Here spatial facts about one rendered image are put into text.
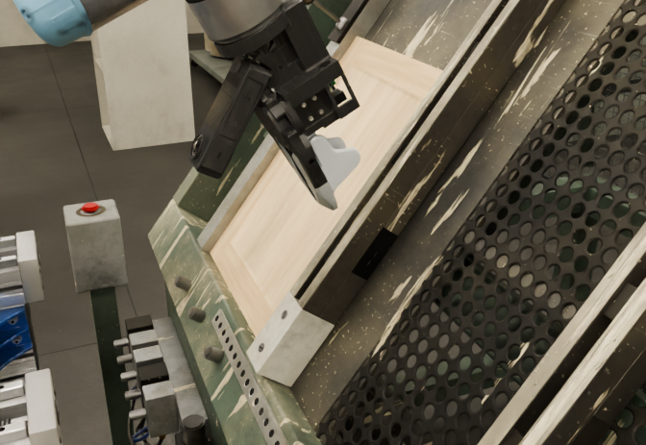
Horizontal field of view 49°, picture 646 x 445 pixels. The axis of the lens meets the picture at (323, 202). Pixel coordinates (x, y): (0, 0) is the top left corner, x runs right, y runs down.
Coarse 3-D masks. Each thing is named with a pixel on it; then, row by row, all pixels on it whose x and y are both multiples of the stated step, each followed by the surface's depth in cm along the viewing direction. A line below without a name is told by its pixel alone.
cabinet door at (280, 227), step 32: (352, 64) 144; (384, 64) 134; (416, 64) 126; (384, 96) 130; (416, 96) 121; (320, 128) 143; (352, 128) 133; (384, 128) 125; (256, 192) 151; (288, 192) 140; (352, 192) 123; (256, 224) 145; (288, 224) 135; (320, 224) 126; (224, 256) 148; (256, 256) 139; (288, 256) 129; (256, 288) 132; (288, 288) 124; (256, 320) 127
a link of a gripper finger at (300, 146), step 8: (280, 120) 65; (288, 128) 65; (288, 136) 64; (296, 136) 64; (304, 136) 65; (288, 144) 66; (296, 144) 65; (304, 144) 65; (296, 152) 65; (304, 152) 65; (312, 152) 66; (304, 160) 65; (312, 160) 66; (304, 168) 67; (312, 168) 66; (320, 168) 68; (312, 176) 67; (320, 176) 68; (312, 184) 68; (320, 184) 69
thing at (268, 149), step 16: (384, 0) 148; (368, 16) 148; (352, 32) 148; (336, 48) 148; (272, 144) 151; (256, 160) 153; (272, 160) 152; (240, 176) 155; (256, 176) 152; (240, 192) 152; (224, 208) 154; (208, 224) 157; (224, 224) 154; (208, 240) 154
